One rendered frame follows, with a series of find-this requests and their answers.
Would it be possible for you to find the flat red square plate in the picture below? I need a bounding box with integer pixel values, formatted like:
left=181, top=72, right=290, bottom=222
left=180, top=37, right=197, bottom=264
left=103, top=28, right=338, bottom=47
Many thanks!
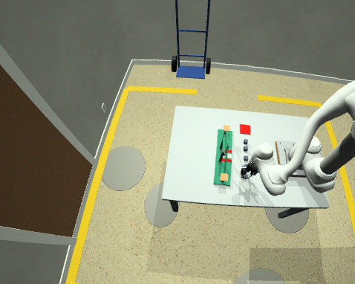
left=240, top=124, right=250, bottom=135

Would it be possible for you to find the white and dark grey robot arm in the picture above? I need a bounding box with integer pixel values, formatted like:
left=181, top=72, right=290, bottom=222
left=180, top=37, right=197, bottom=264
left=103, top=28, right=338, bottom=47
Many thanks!
left=249, top=80, right=355, bottom=196

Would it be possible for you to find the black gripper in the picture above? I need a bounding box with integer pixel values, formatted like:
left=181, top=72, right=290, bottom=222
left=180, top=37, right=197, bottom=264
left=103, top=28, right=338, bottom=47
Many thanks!
left=241, top=163, right=258, bottom=179

